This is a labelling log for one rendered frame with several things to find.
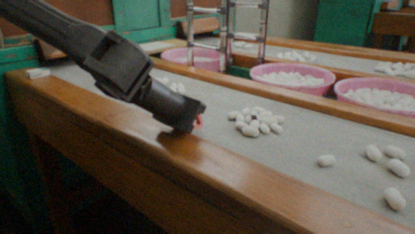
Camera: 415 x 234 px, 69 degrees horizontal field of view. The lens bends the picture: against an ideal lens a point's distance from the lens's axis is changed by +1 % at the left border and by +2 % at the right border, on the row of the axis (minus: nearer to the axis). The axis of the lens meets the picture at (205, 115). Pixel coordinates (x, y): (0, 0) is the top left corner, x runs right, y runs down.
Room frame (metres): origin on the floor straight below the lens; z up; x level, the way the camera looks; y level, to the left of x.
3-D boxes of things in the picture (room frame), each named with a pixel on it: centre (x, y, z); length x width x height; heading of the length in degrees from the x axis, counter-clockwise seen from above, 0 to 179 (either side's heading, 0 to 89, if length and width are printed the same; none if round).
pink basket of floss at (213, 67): (1.23, 0.05, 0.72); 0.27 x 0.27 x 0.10
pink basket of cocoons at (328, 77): (0.94, -0.28, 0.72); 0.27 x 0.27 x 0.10
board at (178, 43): (1.38, 0.22, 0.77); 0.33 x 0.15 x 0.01; 139
